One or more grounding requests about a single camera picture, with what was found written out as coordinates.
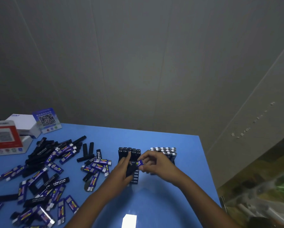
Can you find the person's right hand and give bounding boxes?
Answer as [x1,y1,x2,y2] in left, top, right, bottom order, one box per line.
[137,150,181,186]

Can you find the person's left hand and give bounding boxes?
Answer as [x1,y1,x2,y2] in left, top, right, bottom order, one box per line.
[107,151,135,191]

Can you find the black slim lighter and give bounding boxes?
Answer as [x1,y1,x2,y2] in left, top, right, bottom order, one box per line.
[125,163,139,178]

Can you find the black grid tray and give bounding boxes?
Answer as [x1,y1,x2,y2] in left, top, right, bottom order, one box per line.
[149,147,177,175]
[118,147,142,187]

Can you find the row of blue lighters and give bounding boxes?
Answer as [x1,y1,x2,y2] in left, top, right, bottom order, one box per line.
[150,146,177,162]

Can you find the row of black lighters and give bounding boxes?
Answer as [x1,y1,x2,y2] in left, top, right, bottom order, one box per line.
[118,147,142,162]

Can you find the pile of mixed lighters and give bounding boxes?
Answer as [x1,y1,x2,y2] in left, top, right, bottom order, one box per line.
[0,136,112,228]

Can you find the person's right forearm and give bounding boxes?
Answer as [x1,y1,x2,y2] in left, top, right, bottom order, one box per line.
[171,175,241,228]

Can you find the person's left forearm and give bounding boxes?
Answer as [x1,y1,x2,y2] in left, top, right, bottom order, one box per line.
[66,179,122,228]

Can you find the blue code sign stand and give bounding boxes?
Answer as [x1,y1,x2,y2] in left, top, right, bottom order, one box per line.
[32,107,62,134]

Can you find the white cardboard box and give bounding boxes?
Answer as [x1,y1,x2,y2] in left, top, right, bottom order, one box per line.
[5,114,42,139]

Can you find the crumpled clear plastic bags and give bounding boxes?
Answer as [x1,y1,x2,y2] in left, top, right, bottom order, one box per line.
[222,173,284,228]

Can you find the red code sign stand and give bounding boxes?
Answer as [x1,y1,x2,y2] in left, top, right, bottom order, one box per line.
[0,120,33,156]

